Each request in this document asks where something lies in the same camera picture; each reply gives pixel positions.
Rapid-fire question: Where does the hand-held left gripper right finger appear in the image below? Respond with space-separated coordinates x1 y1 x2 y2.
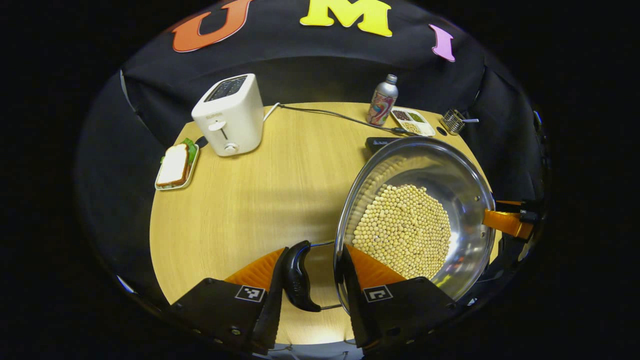
340 244 457 351

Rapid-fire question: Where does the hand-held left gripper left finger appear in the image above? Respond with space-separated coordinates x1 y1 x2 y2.
167 246 291 356

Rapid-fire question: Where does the stainless steel pot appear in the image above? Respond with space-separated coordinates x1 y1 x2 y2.
281 136 497 313

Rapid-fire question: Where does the pile of soybeans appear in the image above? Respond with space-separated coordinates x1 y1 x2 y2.
351 184 452 280

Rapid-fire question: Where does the black induction cooktop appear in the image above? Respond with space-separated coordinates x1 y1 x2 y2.
365 136 401 154

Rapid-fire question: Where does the white divided spice tray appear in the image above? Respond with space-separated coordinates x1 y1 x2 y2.
391 106 436 137

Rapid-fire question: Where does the white rectangular plate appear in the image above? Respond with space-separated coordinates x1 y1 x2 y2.
154 142 201 191

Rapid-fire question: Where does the silver bottle with colourful label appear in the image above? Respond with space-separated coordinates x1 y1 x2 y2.
366 74 399 126

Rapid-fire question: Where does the sandwich with lettuce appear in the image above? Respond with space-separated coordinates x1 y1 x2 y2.
156 138 198 188

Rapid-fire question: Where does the white toaster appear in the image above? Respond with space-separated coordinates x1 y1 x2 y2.
191 73 265 157

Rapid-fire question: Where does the wire utensil holder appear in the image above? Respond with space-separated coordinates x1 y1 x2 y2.
440 108 467 136

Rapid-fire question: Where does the black power cable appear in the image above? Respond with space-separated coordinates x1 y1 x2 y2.
279 103 413 136

